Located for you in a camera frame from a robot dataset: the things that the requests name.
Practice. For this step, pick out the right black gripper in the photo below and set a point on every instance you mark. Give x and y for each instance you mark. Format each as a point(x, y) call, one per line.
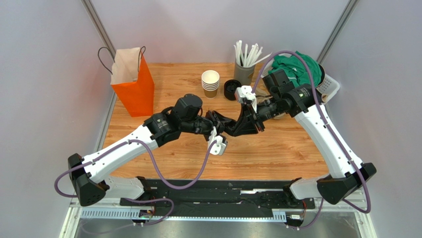
point(254, 116)

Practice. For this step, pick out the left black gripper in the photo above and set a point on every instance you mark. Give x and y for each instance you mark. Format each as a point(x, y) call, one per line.
point(218, 121)

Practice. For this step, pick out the orange paper bag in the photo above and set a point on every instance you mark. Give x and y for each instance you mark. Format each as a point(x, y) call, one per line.
point(132, 81)

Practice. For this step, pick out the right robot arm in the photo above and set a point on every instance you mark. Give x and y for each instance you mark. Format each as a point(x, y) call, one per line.
point(347, 172)

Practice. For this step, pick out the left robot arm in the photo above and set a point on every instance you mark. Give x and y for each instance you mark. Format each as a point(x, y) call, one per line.
point(90, 174)

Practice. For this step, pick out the black lid stack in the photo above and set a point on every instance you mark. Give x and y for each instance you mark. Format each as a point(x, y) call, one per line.
point(230, 87)

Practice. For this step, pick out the paper cup stack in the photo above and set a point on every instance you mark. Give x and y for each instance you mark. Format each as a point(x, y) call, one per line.
point(210, 82)

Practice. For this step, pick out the grey straw holder cup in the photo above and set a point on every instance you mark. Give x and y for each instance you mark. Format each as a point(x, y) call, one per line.
point(243, 74)

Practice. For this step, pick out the white wrapped straws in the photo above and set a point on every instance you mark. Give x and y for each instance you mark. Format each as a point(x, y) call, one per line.
point(247, 56)

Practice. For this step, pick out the green cloth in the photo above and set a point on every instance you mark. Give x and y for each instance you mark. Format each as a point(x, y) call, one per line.
point(295, 70)

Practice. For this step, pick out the white plastic basket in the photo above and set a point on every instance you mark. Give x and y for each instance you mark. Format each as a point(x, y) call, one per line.
point(328, 87)

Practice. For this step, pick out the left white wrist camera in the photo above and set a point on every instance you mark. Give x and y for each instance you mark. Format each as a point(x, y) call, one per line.
point(216, 143)

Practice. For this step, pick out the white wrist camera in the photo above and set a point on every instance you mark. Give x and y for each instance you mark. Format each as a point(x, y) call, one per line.
point(244, 95)
point(216, 143)

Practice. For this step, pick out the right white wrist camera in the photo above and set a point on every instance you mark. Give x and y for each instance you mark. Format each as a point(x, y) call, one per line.
point(244, 95)

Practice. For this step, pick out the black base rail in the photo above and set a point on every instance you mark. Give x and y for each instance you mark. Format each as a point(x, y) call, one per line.
point(226, 198)

